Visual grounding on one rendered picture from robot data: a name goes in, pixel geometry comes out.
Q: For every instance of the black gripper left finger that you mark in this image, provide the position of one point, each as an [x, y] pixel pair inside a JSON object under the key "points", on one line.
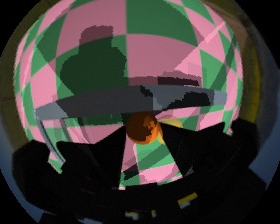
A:
{"points": [[106, 155]]}

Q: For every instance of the dark orange ball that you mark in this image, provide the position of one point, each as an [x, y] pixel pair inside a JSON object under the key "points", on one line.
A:
{"points": [[142, 128]]}

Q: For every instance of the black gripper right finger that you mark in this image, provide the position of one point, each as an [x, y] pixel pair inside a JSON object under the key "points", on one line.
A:
{"points": [[186, 146]]}

